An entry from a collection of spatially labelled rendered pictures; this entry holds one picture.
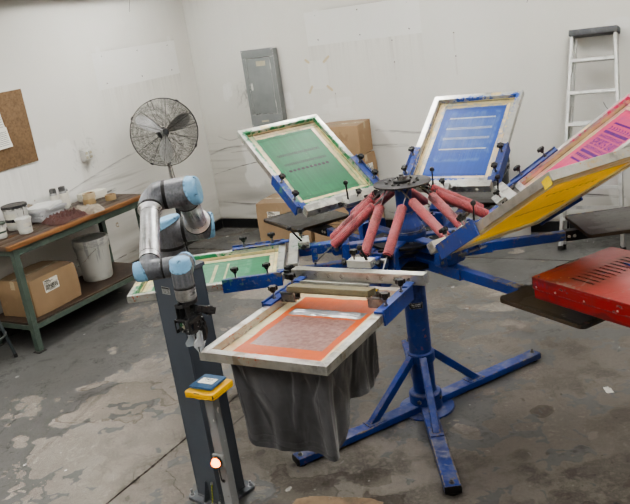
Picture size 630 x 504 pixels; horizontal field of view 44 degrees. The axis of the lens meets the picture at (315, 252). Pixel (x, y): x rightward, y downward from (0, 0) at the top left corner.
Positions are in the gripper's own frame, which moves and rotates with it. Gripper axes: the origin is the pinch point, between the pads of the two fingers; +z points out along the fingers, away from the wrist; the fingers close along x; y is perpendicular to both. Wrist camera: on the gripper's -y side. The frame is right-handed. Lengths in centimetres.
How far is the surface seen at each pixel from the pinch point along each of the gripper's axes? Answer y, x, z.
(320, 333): -50, 20, 15
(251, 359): -17.3, 8.4, 11.9
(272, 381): -26.5, 9.5, 25.6
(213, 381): -0.2, 2.6, 13.2
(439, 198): -157, 34, -13
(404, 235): -153, 14, 5
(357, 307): -79, 22, 15
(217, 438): 1.8, 1.0, 36.1
